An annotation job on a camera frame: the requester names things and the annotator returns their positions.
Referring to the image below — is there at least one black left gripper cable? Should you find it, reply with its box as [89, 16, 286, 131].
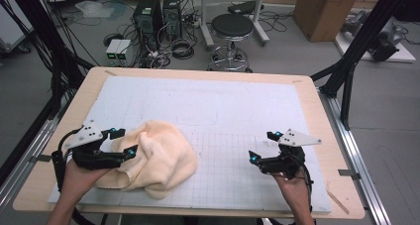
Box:
[51, 127, 83, 193]

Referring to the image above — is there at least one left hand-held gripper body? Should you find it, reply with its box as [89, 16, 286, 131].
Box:
[64, 119, 122, 170]

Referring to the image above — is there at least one large black computer tower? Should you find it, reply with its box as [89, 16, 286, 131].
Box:
[133, 0, 164, 51]

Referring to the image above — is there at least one aluminium rail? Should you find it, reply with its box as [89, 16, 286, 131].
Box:
[0, 119, 58, 216]
[318, 87, 392, 225]

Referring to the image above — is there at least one white stand leg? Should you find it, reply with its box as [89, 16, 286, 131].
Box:
[251, 0, 270, 47]
[197, 0, 216, 51]

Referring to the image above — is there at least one cardboard box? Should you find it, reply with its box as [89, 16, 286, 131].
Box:
[292, 0, 366, 43]

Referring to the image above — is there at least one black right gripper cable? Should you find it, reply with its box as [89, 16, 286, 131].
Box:
[298, 165, 315, 225]

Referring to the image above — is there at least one black flat bag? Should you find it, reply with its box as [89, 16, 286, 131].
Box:
[227, 0, 265, 16]

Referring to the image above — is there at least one black round stool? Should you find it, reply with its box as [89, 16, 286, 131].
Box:
[206, 13, 256, 73]

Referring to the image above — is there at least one cream towel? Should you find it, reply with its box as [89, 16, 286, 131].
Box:
[94, 120, 199, 200]

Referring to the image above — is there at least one white panel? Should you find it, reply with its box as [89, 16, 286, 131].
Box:
[0, 0, 34, 53]

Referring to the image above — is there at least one white board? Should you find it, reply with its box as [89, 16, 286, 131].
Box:
[334, 30, 417, 64]

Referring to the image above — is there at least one grey tape strip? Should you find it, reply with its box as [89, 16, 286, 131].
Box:
[338, 169, 362, 180]
[29, 154, 53, 164]

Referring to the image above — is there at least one white grid mat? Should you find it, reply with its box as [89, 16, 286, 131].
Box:
[48, 75, 333, 214]

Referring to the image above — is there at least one white power supply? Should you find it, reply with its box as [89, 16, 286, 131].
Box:
[105, 39, 123, 67]
[115, 39, 134, 67]

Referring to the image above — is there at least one person's right hand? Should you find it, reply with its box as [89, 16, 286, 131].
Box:
[272, 170, 313, 216]

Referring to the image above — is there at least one person's left hand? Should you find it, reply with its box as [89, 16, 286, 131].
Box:
[60, 160, 112, 203]

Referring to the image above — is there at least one thin wooden stick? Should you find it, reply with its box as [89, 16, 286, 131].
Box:
[326, 188, 351, 215]

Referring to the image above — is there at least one grey machine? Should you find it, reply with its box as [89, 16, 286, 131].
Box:
[341, 10, 405, 62]

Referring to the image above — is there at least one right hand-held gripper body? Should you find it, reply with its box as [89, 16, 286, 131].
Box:
[259, 129, 322, 180]

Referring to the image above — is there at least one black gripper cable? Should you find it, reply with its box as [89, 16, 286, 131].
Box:
[51, 127, 83, 193]
[298, 165, 315, 225]

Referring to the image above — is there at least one coiled black cable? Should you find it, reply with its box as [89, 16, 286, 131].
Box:
[170, 38, 196, 60]

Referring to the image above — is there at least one black metal frame with cables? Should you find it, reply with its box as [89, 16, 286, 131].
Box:
[0, 0, 95, 120]

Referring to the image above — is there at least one slim black computer tower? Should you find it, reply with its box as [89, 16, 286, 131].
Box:
[162, 0, 183, 41]

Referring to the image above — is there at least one clear plastic bag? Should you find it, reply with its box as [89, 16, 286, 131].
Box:
[74, 0, 115, 20]

